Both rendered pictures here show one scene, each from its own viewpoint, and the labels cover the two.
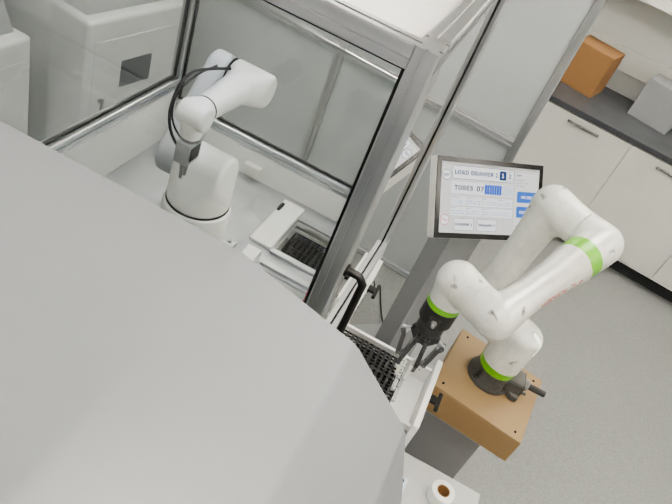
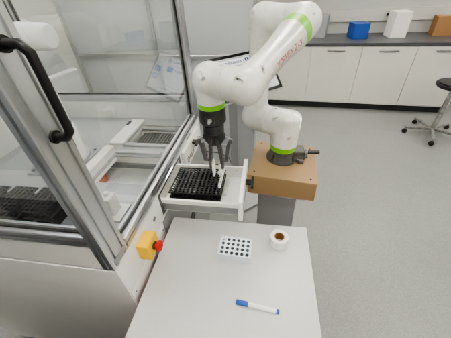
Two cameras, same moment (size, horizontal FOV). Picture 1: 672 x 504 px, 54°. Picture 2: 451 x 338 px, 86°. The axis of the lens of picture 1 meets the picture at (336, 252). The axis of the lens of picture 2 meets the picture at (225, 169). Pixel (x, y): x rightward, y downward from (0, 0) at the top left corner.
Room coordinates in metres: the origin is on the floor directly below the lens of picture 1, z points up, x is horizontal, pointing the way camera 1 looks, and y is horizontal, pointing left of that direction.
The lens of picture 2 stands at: (0.57, -0.38, 1.59)
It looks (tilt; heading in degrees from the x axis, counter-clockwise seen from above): 38 degrees down; 3
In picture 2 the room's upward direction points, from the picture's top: 4 degrees counter-clockwise
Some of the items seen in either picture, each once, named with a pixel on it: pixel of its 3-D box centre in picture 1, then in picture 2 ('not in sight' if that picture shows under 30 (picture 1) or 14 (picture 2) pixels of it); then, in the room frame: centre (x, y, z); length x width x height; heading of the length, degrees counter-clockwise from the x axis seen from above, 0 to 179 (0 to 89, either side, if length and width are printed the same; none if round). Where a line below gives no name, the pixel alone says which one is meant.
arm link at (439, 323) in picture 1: (438, 313); (212, 115); (1.33, -0.31, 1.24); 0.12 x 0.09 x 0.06; 172
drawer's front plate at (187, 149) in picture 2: (362, 292); (191, 146); (1.71, -0.14, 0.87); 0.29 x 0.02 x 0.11; 172
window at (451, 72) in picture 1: (396, 185); (135, 35); (1.44, -0.07, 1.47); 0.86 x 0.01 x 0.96; 172
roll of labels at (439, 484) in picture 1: (440, 494); (278, 239); (1.15, -0.54, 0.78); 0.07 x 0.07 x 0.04
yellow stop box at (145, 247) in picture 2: not in sight; (148, 245); (1.07, -0.07, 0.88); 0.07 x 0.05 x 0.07; 172
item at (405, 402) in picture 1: (359, 370); (197, 186); (1.38, -0.21, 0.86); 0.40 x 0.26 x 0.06; 82
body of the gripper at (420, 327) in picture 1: (427, 330); (214, 133); (1.33, -0.31, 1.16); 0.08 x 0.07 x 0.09; 82
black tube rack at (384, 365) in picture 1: (362, 370); (199, 185); (1.38, -0.22, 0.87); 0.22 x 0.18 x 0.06; 82
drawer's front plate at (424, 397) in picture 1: (422, 402); (243, 187); (1.35, -0.41, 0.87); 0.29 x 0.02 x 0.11; 172
